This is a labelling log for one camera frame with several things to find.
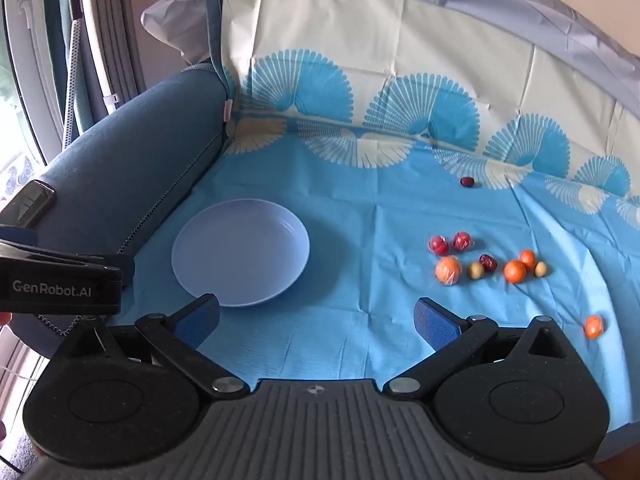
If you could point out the white pipe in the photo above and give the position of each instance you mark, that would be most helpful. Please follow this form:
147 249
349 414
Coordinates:
97 35

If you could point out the blue fan-patterned cloth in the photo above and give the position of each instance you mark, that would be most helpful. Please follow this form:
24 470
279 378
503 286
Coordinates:
350 210

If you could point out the yellow-brown round fruit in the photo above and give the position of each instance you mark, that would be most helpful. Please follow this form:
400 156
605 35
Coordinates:
476 271
540 270

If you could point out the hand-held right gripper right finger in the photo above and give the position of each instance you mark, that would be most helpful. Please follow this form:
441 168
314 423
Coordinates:
435 325

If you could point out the dark red jujube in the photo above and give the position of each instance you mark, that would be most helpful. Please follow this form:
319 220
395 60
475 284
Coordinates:
488 262

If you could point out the grey cover sheet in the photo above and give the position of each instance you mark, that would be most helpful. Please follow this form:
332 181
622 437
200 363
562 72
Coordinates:
500 5

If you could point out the small orange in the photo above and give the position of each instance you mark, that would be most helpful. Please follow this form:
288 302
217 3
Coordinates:
593 326
515 271
527 258

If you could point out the black smartphone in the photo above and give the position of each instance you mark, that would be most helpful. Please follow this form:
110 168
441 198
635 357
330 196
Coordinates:
27 202

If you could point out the light blue plate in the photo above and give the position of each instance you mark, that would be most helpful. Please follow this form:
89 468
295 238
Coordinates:
240 252

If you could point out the teal curtain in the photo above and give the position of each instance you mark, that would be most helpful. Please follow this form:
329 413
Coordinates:
62 45

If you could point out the red fruit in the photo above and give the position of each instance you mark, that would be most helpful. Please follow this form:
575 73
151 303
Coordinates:
462 241
438 245

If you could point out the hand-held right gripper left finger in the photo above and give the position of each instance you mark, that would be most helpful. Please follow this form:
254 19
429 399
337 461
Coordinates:
200 321

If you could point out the dark red cherry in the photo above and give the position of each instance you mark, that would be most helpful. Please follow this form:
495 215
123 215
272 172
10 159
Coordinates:
467 181

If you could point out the grey curtain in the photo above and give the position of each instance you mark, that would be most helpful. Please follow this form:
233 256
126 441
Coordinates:
122 25

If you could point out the dotted white pole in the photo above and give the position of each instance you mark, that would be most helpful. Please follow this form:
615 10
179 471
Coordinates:
73 80

